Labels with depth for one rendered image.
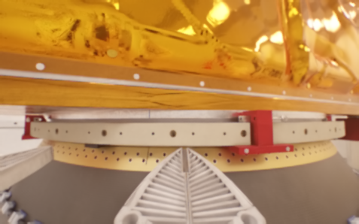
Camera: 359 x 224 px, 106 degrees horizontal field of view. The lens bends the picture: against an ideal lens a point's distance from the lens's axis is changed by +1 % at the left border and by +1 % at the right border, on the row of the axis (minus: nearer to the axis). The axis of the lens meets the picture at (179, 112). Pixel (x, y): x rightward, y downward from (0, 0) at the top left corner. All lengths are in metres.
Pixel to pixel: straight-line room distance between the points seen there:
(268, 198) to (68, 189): 0.45
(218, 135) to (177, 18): 0.25
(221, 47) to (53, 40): 0.32
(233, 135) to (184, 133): 0.10
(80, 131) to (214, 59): 0.36
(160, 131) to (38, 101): 0.21
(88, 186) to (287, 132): 0.47
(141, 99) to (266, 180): 0.33
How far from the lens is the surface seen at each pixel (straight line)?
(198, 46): 0.33
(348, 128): 1.32
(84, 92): 0.31
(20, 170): 0.24
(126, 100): 0.29
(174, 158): 0.16
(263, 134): 0.33
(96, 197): 0.39
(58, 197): 0.47
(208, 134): 0.29
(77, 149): 0.48
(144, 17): 0.30
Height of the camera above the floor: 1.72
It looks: 3 degrees up
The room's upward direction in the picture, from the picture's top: straight up
